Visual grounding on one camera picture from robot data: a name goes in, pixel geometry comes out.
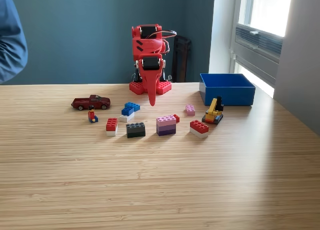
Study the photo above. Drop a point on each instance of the yellow toy digger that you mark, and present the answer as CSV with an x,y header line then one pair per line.
x,y
212,114

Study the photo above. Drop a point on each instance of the black brick stack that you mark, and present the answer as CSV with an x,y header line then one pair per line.
x,y
135,130

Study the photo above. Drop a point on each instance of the dark wooden chair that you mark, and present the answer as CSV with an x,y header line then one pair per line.
x,y
182,60

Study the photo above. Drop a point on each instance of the toy figure red torso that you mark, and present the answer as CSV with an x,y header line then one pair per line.
x,y
92,114

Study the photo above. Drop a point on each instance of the blue and white brick stack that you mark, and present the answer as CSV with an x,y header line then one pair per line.
x,y
130,109

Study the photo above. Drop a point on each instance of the small pink brick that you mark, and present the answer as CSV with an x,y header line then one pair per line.
x,y
190,110

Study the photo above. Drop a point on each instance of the red and white brick stack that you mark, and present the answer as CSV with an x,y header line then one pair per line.
x,y
199,129
111,125

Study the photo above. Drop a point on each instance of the dark red toy car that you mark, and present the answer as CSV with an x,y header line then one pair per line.
x,y
90,102

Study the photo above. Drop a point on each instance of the person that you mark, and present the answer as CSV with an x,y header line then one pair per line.
x,y
11,40

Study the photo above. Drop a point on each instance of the pink and purple brick stack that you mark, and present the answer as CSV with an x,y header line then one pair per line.
x,y
166,126

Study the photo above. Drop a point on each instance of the grey louvred window vent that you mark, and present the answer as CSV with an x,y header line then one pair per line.
x,y
265,41

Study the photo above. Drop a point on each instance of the blue plastic bin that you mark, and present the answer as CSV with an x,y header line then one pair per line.
x,y
237,96

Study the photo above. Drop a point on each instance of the white framed window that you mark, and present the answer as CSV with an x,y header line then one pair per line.
x,y
270,10

